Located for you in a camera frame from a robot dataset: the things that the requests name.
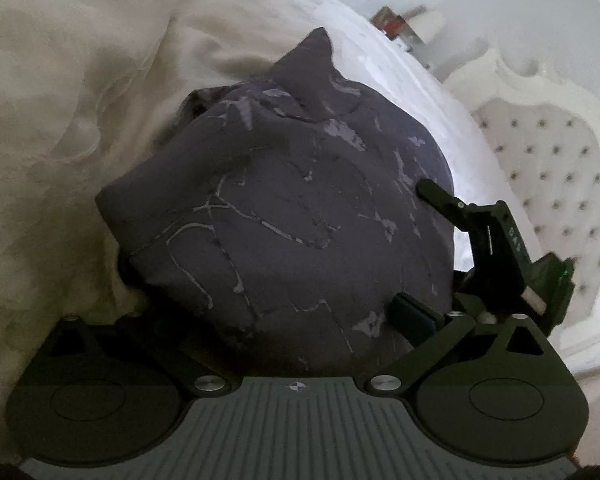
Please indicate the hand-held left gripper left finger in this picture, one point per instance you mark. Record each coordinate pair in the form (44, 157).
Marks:
(180, 360)

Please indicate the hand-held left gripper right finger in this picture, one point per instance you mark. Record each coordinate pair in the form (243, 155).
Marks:
(410, 317)

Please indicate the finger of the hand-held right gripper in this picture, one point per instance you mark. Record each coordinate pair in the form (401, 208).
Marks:
(442, 202)

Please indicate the purple patterned hooded jacket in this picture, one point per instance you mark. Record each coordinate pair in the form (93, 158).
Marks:
(280, 210)

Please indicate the cream tufted headboard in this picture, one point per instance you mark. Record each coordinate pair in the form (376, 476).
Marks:
(555, 160)

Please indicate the white table lamp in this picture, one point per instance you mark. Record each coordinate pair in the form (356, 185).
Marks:
(427, 22)

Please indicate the red box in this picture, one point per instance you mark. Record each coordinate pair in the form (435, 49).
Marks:
(389, 24)

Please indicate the white bedspread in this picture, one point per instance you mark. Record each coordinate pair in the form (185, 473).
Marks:
(70, 110)

